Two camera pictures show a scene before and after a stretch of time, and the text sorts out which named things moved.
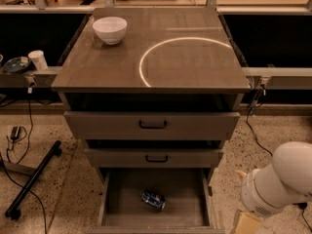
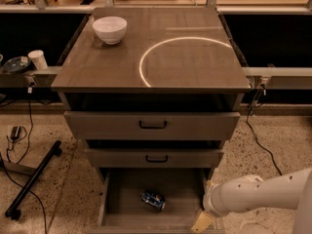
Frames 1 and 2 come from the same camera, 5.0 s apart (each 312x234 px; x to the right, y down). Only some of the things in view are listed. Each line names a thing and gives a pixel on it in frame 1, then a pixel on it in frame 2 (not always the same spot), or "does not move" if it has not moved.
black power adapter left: [16, 132] does not move
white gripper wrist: [253, 194] → [211, 201]
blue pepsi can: [154, 199] does not move
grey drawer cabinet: [155, 109] does not move
